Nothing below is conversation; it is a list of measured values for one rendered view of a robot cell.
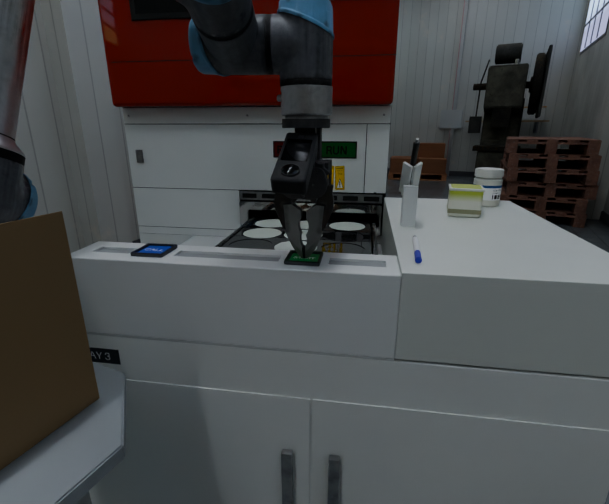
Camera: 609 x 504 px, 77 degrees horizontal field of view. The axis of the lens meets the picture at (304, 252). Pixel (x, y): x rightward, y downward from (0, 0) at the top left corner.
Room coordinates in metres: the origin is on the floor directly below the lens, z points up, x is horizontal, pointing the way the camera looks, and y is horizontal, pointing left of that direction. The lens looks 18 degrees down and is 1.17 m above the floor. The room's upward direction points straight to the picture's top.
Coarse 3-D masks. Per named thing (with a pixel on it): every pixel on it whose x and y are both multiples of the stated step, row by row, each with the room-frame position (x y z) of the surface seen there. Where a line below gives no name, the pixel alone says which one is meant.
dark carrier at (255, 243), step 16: (368, 224) 1.06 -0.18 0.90; (240, 240) 0.90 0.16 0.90; (256, 240) 0.90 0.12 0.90; (272, 240) 0.90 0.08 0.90; (288, 240) 0.90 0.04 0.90; (304, 240) 0.90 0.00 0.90; (320, 240) 0.90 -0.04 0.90; (336, 240) 0.90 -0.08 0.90; (352, 240) 0.90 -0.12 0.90; (368, 240) 0.90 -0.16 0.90
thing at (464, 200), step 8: (456, 184) 0.92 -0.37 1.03; (464, 184) 0.92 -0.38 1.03; (456, 192) 0.87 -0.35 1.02; (464, 192) 0.86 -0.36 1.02; (472, 192) 0.86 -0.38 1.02; (480, 192) 0.85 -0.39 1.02; (448, 200) 0.90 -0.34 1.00; (456, 200) 0.87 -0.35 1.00; (464, 200) 0.86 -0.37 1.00; (472, 200) 0.86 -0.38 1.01; (480, 200) 0.85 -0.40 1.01; (448, 208) 0.88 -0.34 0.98; (456, 208) 0.87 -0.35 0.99; (464, 208) 0.86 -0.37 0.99; (472, 208) 0.86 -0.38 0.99; (480, 208) 0.85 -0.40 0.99; (456, 216) 0.87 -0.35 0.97; (464, 216) 0.86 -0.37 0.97; (472, 216) 0.86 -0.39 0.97
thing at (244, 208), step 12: (240, 204) 1.19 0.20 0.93; (252, 204) 1.18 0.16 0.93; (264, 204) 1.18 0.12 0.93; (300, 204) 1.16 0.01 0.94; (312, 204) 1.15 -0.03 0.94; (336, 204) 1.14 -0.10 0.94; (348, 204) 1.14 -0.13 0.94; (360, 204) 1.14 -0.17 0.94; (372, 204) 1.14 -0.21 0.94; (240, 216) 1.19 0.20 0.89
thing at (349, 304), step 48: (96, 288) 0.59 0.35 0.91; (144, 288) 0.58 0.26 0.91; (192, 288) 0.56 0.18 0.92; (240, 288) 0.55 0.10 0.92; (288, 288) 0.54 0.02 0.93; (336, 288) 0.53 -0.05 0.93; (384, 288) 0.52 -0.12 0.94; (144, 336) 0.58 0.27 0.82; (192, 336) 0.57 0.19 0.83; (240, 336) 0.55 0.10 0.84; (288, 336) 0.54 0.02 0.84; (336, 336) 0.53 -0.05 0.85; (384, 336) 0.52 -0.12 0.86
